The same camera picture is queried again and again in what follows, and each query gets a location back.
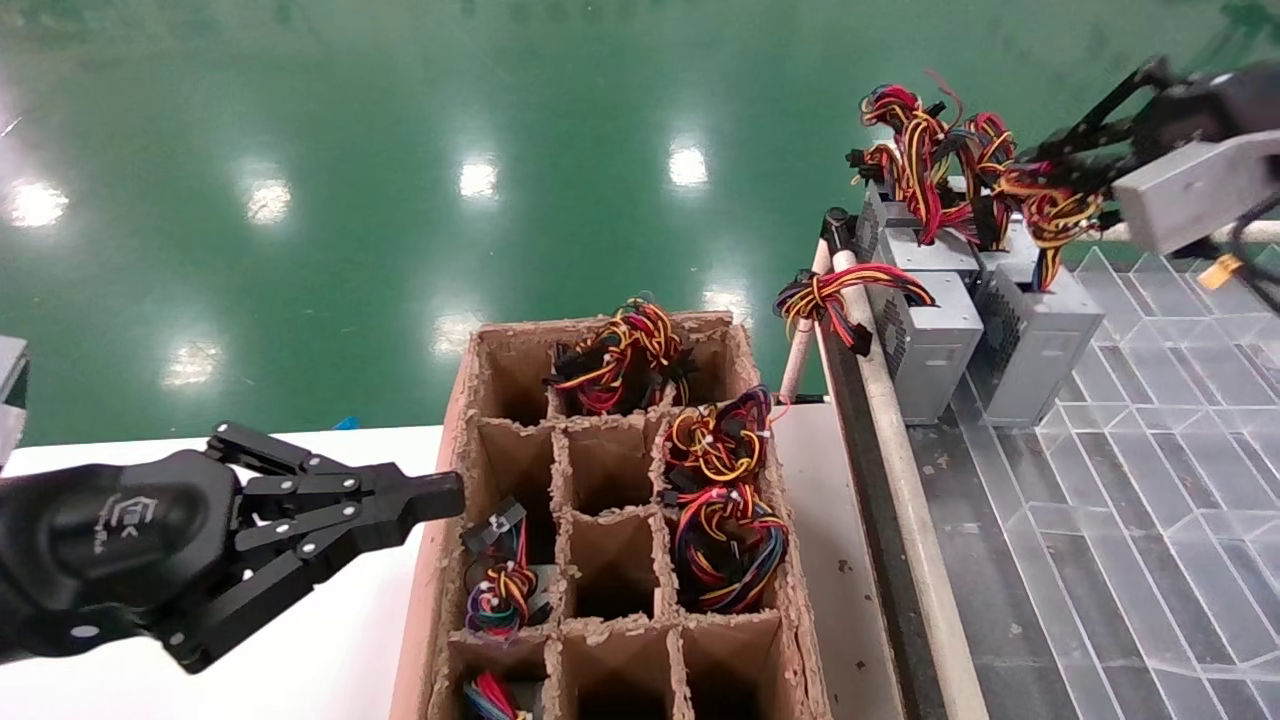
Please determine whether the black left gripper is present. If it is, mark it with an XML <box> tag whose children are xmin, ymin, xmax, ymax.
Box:
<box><xmin>0</xmin><ymin>450</ymin><xmax>464</xmax><ymax>673</ymax></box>

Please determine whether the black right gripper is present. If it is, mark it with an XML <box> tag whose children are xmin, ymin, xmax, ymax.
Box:
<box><xmin>1033</xmin><ymin>56</ymin><xmax>1280</xmax><ymax>203</ymax></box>

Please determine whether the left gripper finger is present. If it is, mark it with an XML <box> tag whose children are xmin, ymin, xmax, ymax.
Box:
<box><xmin>207</xmin><ymin>422</ymin><xmax>466</xmax><ymax>501</ymax></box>

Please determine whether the brown cardboard divider box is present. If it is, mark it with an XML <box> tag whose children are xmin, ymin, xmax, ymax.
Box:
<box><xmin>390</xmin><ymin>312</ymin><xmax>831</xmax><ymax>720</ymax></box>

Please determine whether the left cell wire bundle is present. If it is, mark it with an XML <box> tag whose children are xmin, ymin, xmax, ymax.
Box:
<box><xmin>462</xmin><ymin>498</ymin><xmax>558</xmax><ymax>643</ymax></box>

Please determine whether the cell wire bundle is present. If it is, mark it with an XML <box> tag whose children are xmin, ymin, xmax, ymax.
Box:
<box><xmin>545</xmin><ymin>297</ymin><xmax>698</xmax><ymax>416</ymax></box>
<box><xmin>462</xmin><ymin>498</ymin><xmax>558</xmax><ymax>643</ymax></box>

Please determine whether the black cable yellow plug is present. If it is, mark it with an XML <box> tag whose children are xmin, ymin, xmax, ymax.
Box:
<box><xmin>1195</xmin><ymin>188</ymin><xmax>1280</xmax><ymax>313</ymax></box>

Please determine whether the bottom left wire bundle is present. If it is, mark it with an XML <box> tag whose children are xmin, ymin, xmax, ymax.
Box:
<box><xmin>462</xmin><ymin>672</ymin><xmax>531</xmax><ymax>720</ymax></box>

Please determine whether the top cell wire bundle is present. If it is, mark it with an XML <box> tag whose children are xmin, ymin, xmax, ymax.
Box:
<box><xmin>545</xmin><ymin>297</ymin><xmax>698</xmax><ymax>416</ymax></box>

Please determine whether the right middle wire bundle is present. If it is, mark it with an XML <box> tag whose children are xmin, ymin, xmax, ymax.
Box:
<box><xmin>660</xmin><ymin>385</ymin><xmax>776</xmax><ymax>491</ymax></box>

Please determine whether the right lower wire bundle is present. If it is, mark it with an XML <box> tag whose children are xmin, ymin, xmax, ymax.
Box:
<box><xmin>668</xmin><ymin>483</ymin><xmax>791</xmax><ymax>616</ymax></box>

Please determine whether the thin pale frame tube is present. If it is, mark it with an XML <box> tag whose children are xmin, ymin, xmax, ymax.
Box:
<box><xmin>778</xmin><ymin>240</ymin><xmax>833</xmax><ymax>403</ymax></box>

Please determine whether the thick white frame tube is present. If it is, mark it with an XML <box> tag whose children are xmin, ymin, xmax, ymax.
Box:
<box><xmin>833</xmin><ymin>248</ymin><xmax>991</xmax><ymax>720</ymax></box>

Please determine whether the dark metal frame rail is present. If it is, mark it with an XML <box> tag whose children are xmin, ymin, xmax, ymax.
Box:
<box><xmin>815</xmin><ymin>330</ymin><xmax>946</xmax><ymax>720</ymax></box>

